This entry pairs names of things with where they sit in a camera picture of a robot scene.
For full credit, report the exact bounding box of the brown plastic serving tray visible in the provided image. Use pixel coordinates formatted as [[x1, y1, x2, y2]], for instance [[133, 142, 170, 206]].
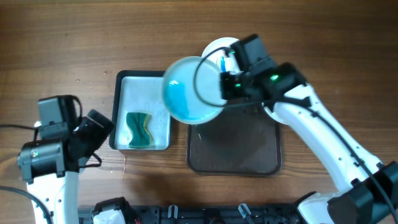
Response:
[[186, 104, 283, 177]]

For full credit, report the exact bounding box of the left black cable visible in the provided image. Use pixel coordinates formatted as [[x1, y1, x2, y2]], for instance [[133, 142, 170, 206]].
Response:
[[0, 124, 53, 224]]

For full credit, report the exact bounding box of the dark tray with water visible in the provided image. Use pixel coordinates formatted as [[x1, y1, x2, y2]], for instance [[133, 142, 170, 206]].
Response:
[[109, 70, 171, 151]]

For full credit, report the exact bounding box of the grey-white plate bottom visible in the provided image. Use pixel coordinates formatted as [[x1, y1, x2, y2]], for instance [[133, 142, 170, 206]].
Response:
[[162, 56, 226, 124]]

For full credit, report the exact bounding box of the white plate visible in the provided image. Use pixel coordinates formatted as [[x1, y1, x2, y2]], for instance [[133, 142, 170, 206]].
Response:
[[201, 37, 242, 75], [264, 102, 292, 126]]

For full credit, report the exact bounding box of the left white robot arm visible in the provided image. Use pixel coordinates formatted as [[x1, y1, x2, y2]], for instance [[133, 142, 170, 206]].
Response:
[[17, 110, 114, 223]]

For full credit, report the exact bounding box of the green yellow sponge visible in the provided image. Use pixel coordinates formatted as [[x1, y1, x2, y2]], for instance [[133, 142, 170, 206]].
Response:
[[126, 112, 153, 148]]

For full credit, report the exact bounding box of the white plate top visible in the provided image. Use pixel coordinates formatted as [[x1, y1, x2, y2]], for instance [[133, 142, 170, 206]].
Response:
[[201, 37, 242, 75]]

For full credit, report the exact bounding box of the right black cable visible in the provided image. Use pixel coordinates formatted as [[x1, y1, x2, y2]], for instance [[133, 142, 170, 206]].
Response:
[[193, 46, 397, 224]]

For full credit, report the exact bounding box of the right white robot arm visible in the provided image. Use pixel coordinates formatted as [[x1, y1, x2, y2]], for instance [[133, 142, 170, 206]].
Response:
[[220, 63, 397, 223]]

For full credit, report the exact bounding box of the black cable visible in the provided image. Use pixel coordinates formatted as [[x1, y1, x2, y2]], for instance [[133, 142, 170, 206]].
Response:
[[193, 46, 397, 224], [0, 124, 53, 224]]

